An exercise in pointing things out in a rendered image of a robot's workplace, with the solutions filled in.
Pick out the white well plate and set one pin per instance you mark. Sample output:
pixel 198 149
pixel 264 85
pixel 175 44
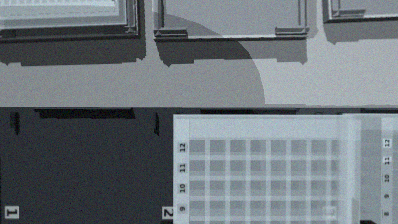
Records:
pixel 290 158

